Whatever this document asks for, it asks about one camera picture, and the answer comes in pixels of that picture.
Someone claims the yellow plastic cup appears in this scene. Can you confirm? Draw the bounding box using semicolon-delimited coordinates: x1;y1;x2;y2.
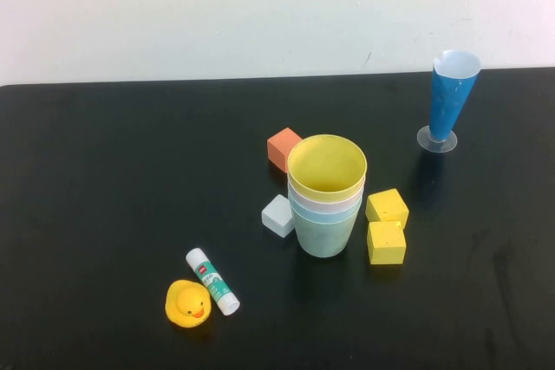
286;133;369;201

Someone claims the pink plastic cup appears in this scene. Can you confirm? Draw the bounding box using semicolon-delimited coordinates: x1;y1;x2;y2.
287;178;366;214

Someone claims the blue plastic cup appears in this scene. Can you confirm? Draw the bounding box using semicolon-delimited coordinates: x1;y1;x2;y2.
288;192;363;224

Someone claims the green plastic cup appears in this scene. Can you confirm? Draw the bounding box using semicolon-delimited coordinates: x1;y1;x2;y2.
291;204;362;259

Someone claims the orange cube block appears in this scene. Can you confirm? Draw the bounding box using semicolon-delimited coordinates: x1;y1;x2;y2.
265;127;304;174

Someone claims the white cube block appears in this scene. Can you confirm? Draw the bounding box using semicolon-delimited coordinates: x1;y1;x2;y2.
260;194;296;240

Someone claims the yellow cube block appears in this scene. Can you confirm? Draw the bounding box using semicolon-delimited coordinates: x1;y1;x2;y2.
366;220;408;266
364;188;410;230

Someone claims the white green glue stick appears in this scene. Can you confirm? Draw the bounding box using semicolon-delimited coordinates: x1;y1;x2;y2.
185;247;241;317

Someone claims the yellow rubber duck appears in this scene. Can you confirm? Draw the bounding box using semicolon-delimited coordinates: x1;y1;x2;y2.
164;279;213;328

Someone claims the blue cone glass clear base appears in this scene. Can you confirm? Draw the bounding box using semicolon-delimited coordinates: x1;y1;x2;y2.
416;49;482;155

